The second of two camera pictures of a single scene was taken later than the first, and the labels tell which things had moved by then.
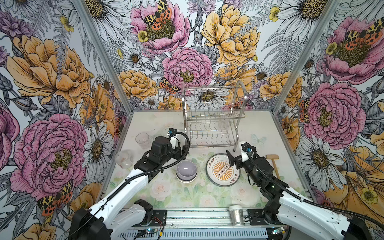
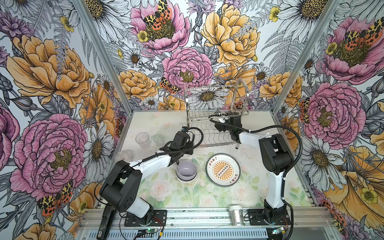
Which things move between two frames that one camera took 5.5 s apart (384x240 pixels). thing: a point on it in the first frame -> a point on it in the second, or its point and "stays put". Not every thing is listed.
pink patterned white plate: x=219 y=172 stays put
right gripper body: x=248 y=166 -> x=224 y=127
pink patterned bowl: x=186 y=181 stays put
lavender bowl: x=186 y=170 stays put
